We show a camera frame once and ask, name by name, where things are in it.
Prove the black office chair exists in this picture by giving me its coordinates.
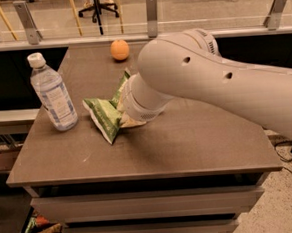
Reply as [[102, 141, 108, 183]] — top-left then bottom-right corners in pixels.
[[78, 0, 119, 23]]

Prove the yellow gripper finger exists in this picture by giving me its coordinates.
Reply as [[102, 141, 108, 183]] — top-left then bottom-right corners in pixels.
[[119, 113, 146, 128], [115, 82, 126, 112]]

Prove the orange fruit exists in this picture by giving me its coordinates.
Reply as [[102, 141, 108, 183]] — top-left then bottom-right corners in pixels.
[[110, 39, 130, 61]]

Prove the green jalapeno chip bag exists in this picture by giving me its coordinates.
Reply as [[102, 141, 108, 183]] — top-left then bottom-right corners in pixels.
[[83, 70, 130, 144]]

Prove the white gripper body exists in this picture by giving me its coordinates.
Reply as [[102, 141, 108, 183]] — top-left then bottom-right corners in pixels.
[[122, 76, 165, 122]]

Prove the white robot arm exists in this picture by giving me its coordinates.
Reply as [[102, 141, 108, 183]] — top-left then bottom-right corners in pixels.
[[121, 29, 292, 139]]

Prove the middle metal railing post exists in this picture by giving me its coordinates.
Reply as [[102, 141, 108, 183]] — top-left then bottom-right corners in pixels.
[[146, 0, 158, 38]]

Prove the left metal railing post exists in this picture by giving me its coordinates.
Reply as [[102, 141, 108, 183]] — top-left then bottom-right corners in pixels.
[[13, 1, 42, 45]]

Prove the grey drawer cabinet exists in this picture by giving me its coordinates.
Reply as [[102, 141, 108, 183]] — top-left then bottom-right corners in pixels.
[[24, 169, 273, 233]]

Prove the clear blue-label plastic bottle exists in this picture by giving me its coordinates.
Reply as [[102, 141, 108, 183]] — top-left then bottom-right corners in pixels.
[[27, 53, 78, 131]]

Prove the right metal railing post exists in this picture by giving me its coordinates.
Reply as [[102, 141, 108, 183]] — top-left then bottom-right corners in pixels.
[[264, 0, 287, 31]]

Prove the metal railing post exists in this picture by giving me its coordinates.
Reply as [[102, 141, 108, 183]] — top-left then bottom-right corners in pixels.
[[146, 0, 158, 38], [264, 0, 287, 31], [13, 1, 42, 45]]

